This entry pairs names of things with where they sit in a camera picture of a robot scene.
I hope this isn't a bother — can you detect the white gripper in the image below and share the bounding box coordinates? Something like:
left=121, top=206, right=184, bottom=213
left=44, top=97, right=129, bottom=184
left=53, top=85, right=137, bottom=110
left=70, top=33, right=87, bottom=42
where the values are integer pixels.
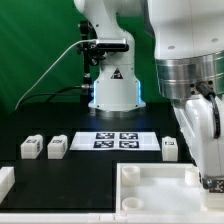
left=172, top=96, right=224, bottom=179

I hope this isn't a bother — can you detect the white square table top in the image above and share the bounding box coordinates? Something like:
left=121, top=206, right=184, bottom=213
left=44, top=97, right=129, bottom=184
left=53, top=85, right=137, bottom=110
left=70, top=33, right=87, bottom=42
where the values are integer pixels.
left=114, top=162, right=224, bottom=214

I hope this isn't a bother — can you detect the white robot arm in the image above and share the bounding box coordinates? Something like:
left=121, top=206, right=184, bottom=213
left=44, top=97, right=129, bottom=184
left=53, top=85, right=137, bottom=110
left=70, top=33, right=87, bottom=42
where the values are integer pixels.
left=73, top=0, right=224, bottom=183

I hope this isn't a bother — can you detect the white sheet with markers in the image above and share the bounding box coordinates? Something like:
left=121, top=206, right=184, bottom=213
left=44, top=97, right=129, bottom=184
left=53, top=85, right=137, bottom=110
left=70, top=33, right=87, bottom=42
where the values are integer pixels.
left=70, top=132, right=160, bottom=151

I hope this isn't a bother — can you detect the white left obstacle block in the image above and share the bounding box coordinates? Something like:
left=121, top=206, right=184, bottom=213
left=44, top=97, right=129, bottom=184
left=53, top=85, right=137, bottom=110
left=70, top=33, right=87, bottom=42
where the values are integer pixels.
left=0, top=167, right=15, bottom=204

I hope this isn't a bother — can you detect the black cable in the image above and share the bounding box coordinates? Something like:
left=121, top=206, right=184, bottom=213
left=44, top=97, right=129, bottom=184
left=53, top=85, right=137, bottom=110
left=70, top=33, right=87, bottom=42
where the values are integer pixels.
left=16, top=84, right=94, bottom=109

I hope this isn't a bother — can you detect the black camera stand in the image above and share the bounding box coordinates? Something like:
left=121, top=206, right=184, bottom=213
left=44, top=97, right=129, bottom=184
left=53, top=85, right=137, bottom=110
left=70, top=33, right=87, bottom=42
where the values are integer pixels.
left=77, top=20, right=106, bottom=105

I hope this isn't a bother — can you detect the white front rail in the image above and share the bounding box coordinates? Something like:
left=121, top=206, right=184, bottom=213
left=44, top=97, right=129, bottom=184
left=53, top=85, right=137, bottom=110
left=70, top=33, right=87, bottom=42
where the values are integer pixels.
left=0, top=213, right=224, bottom=224

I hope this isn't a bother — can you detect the grey cable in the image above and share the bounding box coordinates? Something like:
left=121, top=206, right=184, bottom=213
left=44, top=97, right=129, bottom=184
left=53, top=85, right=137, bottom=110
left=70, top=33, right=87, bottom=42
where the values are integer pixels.
left=14, top=38, right=98, bottom=111

